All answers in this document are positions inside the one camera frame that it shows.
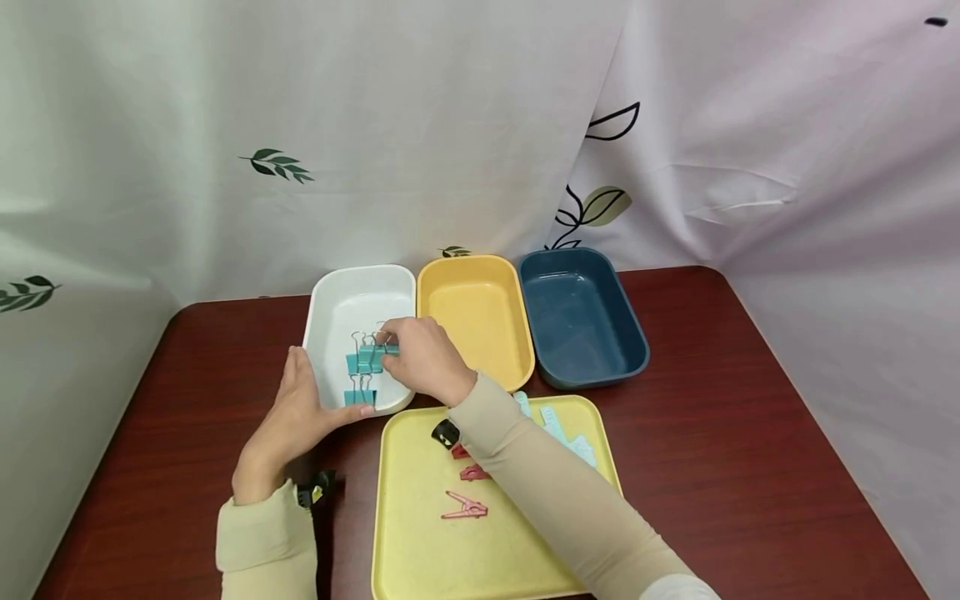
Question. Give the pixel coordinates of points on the person's right hand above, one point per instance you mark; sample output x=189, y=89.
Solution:
x=427, y=358

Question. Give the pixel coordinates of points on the person's left hand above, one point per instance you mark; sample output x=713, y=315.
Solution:
x=289, y=429

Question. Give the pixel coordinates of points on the person's right thumb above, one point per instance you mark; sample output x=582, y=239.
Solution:
x=394, y=367

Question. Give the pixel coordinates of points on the person's left fingers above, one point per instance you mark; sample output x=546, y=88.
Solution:
x=300, y=371

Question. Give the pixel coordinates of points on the person's right index finger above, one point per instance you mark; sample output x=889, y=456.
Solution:
x=391, y=335

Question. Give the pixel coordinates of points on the person's left thumb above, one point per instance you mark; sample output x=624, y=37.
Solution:
x=349, y=413

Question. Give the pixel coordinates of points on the teal binder clip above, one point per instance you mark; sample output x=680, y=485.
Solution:
x=373, y=357
x=352, y=362
x=359, y=397

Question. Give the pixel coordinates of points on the white plastic bin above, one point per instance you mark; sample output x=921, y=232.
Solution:
x=352, y=304

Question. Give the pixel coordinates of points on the person's right forearm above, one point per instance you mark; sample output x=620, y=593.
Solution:
x=555, y=492

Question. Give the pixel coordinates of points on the person's left forearm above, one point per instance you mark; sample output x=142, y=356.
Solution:
x=262, y=546

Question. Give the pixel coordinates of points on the yellow plastic bin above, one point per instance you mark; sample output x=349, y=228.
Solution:
x=480, y=321

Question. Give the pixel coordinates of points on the pink clothespin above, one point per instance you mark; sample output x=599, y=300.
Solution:
x=474, y=473
x=459, y=452
x=466, y=507

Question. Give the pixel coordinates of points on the light blue clothespin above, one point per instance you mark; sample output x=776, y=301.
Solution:
x=523, y=404
x=583, y=451
x=556, y=422

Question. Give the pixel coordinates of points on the yellow flat tray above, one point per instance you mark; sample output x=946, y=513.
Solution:
x=427, y=558

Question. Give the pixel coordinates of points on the dark blue plastic bin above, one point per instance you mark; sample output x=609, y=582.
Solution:
x=581, y=321

